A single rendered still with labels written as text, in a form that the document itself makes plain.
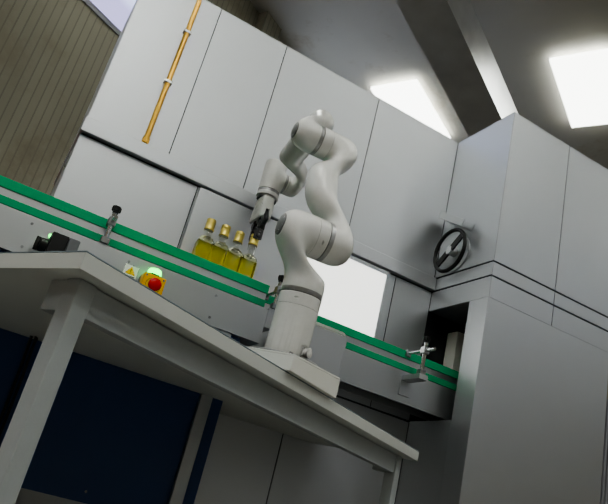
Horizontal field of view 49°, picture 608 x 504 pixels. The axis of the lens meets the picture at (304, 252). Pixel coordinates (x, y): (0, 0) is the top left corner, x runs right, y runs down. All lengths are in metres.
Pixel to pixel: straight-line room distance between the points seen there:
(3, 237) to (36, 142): 3.50
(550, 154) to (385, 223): 0.82
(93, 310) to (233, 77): 1.76
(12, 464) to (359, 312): 1.83
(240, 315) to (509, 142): 1.49
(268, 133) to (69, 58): 3.28
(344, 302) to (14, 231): 1.31
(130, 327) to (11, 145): 4.17
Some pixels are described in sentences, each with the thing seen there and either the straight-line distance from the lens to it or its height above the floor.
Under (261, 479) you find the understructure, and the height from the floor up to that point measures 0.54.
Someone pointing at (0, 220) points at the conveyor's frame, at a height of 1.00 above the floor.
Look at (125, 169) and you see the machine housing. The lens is 2.57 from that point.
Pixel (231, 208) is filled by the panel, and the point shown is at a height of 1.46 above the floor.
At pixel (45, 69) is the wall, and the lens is 5.74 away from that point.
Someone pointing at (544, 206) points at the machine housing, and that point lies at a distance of 3.14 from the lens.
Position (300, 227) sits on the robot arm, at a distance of 1.86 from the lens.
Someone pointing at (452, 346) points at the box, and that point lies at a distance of 3.04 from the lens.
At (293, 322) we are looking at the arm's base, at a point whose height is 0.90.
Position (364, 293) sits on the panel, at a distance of 2.83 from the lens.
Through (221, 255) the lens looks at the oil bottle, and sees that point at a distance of 2.39.
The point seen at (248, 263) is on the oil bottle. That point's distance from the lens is 2.43.
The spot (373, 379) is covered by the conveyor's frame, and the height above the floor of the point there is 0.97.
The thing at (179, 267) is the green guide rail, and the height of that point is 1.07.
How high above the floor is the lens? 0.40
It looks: 22 degrees up
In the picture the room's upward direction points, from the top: 15 degrees clockwise
